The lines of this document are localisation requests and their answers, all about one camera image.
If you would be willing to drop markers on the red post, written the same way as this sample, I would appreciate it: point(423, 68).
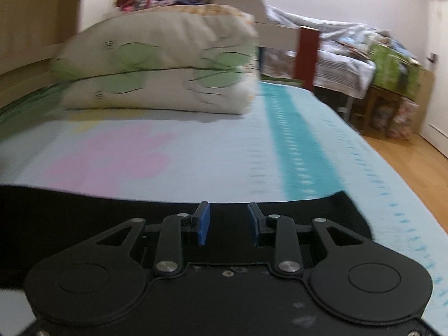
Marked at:
point(308, 59)

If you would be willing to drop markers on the folded leaf print quilt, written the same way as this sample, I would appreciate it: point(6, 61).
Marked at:
point(161, 63)

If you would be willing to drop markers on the green cardboard box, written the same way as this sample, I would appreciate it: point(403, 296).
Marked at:
point(393, 66)

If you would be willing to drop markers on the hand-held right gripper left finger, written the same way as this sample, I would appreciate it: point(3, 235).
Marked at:
point(202, 224)

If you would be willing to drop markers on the black pants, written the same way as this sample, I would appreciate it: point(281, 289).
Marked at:
point(70, 213)

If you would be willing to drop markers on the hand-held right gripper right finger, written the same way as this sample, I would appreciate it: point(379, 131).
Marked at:
point(252, 224)

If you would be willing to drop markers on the wooden stool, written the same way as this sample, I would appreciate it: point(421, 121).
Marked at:
point(376, 106)

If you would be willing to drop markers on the wooden bed side panel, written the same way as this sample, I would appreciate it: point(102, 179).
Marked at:
point(31, 17)

